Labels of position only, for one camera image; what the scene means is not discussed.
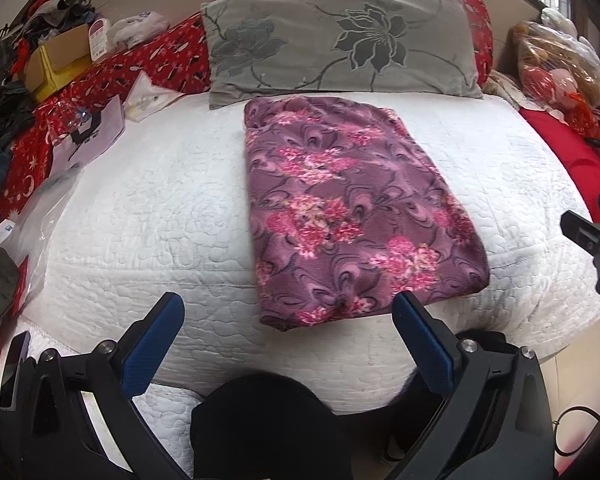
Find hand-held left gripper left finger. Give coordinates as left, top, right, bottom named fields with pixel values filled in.
left=0, top=291, right=201, bottom=480

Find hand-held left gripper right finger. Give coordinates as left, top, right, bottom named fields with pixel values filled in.
left=380, top=291, right=561, bottom=480

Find purple floral garment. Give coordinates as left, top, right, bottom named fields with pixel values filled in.
left=243, top=96, right=491, bottom=333

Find dark grey clothes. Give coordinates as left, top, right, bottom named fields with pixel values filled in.
left=0, top=82, right=36, bottom=151

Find pile of mixed clothes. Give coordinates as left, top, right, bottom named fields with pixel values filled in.
left=25, top=0, right=98, bottom=36

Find plain red blanket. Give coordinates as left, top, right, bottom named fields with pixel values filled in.
left=517, top=107, right=600, bottom=223

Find white quilted bedspread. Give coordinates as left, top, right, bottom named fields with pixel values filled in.
left=10, top=92, right=600, bottom=466

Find bag of stuffed toys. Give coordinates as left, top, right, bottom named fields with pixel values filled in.
left=510, top=7, right=600, bottom=121

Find large clear plastic bag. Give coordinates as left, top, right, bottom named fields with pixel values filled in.
left=0, top=167, right=83, bottom=301

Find white bag with black print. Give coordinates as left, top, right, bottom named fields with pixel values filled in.
left=47, top=94, right=126, bottom=176

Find red floral pillow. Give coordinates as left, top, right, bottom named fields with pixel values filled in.
left=220, top=0, right=496, bottom=91

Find clear plastic packet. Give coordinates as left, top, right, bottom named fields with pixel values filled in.
left=124, top=71, right=186, bottom=123

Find yellow box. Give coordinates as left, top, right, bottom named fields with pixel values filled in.
left=30, top=42, right=93, bottom=103

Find red patterned bedsheet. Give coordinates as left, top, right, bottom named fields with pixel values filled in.
left=0, top=15, right=213, bottom=231

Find white packet with pink label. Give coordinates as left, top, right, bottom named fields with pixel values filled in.
left=87, top=17, right=112, bottom=63

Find brown cardboard box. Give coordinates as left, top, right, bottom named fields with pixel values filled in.
left=22, top=22, right=96, bottom=88

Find white plastic bag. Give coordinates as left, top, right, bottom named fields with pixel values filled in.
left=111, top=10, right=171, bottom=48

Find grey floral pillow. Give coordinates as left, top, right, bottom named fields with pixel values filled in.
left=200, top=0, right=485, bottom=111

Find black cable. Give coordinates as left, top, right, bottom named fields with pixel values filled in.
left=550, top=405, right=600, bottom=461

